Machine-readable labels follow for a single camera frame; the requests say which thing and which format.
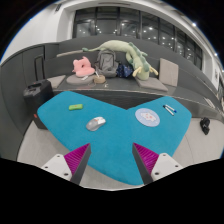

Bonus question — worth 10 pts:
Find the black object on floor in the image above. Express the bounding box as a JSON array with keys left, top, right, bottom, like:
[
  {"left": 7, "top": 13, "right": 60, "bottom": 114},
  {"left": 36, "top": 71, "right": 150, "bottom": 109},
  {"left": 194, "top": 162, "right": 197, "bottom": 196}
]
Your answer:
[{"left": 200, "top": 117, "right": 210, "bottom": 135}]

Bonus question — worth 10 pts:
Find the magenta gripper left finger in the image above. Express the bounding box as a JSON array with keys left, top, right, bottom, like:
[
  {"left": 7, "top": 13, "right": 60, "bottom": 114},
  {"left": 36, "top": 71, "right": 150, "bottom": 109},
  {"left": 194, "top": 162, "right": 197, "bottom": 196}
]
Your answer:
[{"left": 42, "top": 143, "right": 91, "bottom": 185}]

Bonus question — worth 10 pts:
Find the round grey seat cushion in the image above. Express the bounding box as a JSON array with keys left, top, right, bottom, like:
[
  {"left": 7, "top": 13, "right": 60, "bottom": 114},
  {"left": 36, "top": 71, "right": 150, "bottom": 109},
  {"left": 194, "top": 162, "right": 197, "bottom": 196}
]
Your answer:
[{"left": 66, "top": 75, "right": 93, "bottom": 85}]

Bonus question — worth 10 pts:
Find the grey backpack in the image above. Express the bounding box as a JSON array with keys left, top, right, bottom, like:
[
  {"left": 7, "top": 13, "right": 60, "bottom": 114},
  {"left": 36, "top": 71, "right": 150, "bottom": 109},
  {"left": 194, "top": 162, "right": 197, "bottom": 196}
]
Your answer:
[{"left": 95, "top": 49, "right": 118, "bottom": 78}]

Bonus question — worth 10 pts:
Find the pink plush cushion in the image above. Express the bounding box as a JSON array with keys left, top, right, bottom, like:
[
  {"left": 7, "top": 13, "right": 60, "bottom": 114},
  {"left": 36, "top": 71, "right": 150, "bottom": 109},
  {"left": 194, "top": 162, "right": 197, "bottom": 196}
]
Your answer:
[{"left": 73, "top": 56, "right": 95, "bottom": 77}]

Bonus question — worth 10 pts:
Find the grey white computer mouse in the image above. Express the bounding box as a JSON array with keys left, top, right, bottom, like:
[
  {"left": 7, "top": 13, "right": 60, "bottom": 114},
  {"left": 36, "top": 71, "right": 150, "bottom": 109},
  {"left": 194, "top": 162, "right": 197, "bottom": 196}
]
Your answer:
[{"left": 86, "top": 117, "right": 106, "bottom": 131}]

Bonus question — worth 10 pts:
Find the dark blue bag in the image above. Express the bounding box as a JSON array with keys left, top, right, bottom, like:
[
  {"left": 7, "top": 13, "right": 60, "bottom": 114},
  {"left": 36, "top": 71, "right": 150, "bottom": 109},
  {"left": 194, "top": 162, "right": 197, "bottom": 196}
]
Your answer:
[{"left": 116, "top": 64, "right": 133, "bottom": 78}]

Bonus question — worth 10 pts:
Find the grey curved bench seating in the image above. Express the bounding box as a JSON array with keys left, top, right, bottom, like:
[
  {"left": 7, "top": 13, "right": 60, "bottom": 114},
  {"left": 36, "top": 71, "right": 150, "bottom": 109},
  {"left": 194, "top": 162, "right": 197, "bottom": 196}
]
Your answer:
[{"left": 0, "top": 35, "right": 224, "bottom": 160}]

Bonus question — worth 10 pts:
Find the white marker pen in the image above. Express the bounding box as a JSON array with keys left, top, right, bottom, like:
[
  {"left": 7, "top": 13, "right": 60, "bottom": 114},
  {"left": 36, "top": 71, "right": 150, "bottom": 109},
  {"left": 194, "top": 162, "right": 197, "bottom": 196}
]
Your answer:
[{"left": 163, "top": 105, "right": 174, "bottom": 116}]

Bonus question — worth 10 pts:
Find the blue heart-shaped table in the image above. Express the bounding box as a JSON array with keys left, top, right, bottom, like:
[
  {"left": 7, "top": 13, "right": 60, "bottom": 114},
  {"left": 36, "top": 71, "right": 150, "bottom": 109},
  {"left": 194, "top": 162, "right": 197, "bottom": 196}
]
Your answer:
[{"left": 38, "top": 91, "right": 191, "bottom": 185}]

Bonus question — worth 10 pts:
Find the flat grey seat cushion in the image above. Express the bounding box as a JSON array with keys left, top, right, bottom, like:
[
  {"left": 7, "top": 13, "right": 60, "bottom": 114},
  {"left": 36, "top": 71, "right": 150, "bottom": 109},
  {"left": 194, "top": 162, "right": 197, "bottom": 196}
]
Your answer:
[{"left": 136, "top": 77, "right": 168, "bottom": 92}]

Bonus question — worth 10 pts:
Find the blue capped marker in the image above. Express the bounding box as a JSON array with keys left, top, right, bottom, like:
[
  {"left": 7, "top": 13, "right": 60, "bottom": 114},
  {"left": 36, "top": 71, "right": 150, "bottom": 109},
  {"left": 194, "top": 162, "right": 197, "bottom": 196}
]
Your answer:
[{"left": 165, "top": 105, "right": 177, "bottom": 113}]

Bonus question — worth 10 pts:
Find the green eraser block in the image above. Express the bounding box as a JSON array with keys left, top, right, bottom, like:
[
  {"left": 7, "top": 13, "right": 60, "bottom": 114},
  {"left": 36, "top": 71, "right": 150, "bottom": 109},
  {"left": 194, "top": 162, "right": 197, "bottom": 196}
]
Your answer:
[{"left": 69, "top": 104, "right": 83, "bottom": 111}]

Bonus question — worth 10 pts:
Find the round light blue mouse pad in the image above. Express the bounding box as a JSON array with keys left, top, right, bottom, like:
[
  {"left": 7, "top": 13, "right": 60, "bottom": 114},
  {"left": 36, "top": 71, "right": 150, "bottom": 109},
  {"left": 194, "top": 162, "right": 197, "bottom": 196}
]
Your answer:
[{"left": 135, "top": 108, "right": 160, "bottom": 127}]

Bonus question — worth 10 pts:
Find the green dragon plush toy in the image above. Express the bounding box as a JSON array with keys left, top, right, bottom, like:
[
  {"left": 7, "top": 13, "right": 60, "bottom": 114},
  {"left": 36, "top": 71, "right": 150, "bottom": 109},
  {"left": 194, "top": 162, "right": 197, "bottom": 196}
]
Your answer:
[{"left": 83, "top": 40, "right": 158, "bottom": 81}]

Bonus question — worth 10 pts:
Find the grey square cushion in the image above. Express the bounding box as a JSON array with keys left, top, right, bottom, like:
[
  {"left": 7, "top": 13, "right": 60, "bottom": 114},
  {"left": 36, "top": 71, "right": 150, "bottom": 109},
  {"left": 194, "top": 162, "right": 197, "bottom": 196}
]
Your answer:
[{"left": 159, "top": 58, "right": 179, "bottom": 87}]

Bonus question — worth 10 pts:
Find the black suitcase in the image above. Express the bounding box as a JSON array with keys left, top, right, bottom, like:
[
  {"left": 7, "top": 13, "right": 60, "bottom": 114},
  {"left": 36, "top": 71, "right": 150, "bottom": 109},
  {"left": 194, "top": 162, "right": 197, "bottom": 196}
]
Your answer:
[{"left": 23, "top": 80, "right": 54, "bottom": 129}]

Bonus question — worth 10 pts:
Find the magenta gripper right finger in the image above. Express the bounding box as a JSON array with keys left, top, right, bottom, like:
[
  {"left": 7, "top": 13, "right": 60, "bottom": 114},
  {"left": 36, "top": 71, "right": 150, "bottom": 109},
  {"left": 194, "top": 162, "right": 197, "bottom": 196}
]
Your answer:
[{"left": 132, "top": 143, "right": 182, "bottom": 185}]

